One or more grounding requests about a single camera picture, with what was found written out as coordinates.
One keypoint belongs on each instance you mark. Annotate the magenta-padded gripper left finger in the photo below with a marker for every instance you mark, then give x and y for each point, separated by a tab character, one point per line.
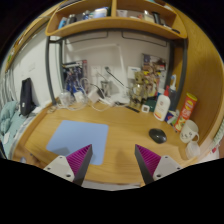
58	166

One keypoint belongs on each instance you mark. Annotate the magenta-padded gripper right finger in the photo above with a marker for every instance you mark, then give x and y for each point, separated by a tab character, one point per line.
166	166

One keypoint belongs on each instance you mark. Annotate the black computer mouse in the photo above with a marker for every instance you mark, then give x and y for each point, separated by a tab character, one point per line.
157	135

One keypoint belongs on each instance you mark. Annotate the light blue mouse pad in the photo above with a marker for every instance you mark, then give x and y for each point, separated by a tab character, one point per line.
76	136

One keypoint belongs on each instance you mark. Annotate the clear plastic cup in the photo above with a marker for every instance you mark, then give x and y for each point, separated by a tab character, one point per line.
192	150

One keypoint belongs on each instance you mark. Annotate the white printed mug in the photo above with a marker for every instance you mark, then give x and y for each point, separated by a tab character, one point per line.
188	131

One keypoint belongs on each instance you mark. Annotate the small blue box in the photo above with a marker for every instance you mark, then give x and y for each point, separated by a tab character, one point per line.
170	117

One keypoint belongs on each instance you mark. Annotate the orange chips can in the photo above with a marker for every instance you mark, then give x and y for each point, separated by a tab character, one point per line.
185	111

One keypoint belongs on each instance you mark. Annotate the white red-capped pump bottle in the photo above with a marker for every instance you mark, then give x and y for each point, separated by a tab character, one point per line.
162	106

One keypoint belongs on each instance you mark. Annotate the small white cube clock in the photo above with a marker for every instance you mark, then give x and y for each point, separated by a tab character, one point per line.
145	108

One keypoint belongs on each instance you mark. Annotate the dark green container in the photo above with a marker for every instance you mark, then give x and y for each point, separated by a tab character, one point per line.
151	105

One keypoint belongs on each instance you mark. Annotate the teal bedding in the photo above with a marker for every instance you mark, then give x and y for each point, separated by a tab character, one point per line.
8	120

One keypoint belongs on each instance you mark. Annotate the clear plastic box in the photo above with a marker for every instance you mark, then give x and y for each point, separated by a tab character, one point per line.
65	98

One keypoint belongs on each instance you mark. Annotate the blue spray bottle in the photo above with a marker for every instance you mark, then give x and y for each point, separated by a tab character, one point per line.
173	95

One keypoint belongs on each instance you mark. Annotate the white charger block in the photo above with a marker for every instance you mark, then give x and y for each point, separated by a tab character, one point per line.
93	96
78	96

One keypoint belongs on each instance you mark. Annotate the white power strip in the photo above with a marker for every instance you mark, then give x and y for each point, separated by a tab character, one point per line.
106	101

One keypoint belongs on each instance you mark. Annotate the metal cup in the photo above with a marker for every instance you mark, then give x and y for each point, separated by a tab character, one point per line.
105	88

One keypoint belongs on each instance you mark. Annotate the blue robot model box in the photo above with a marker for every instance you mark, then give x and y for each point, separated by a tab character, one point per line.
73	76

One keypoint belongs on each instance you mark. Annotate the wooden shelf unit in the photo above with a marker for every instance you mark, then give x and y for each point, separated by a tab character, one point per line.
113	23

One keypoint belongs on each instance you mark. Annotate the wall picture collage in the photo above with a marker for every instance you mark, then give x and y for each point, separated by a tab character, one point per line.
156	61

